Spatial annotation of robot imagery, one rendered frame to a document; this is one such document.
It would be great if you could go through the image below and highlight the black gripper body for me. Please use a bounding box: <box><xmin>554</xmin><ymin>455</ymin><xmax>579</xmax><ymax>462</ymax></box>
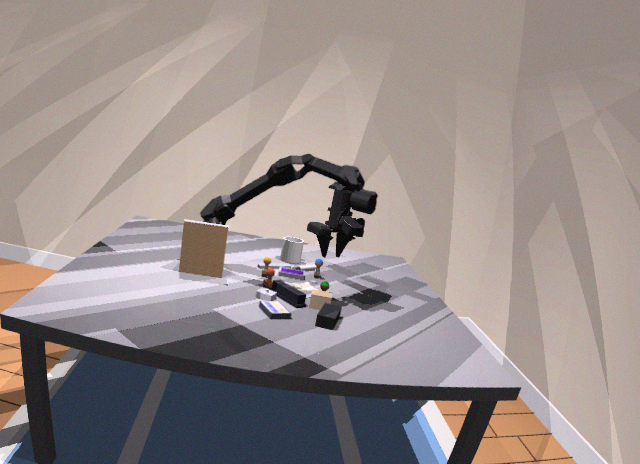
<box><xmin>307</xmin><ymin>205</ymin><xmax>364</xmax><ymax>237</ymax></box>

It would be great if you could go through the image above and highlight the purple ink pad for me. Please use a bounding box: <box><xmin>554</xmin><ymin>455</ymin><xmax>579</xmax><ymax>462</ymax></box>
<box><xmin>278</xmin><ymin>267</ymin><xmax>305</xmax><ymax>280</ymax></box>

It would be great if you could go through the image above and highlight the white mug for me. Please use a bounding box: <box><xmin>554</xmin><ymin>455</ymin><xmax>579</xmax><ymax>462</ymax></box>
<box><xmin>280</xmin><ymin>237</ymin><xmax>304</xmax><ymax>264</ymax></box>

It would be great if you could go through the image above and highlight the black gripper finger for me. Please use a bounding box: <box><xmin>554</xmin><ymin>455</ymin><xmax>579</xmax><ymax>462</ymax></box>
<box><xmin>316</xmin><ymin>234</ymin><xmax>334</xmax><ymax>258</ymax></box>
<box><xmin>336</xmin><ymin>233</ymin><xmax>356</xmax><ymax>258</ymax></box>

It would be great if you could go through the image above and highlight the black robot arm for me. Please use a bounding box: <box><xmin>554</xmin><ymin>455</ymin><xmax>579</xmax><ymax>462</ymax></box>
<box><xmin>200</xmin><ymin>154</ymin><xmax>377</xmax><ymax>237</ymax></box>

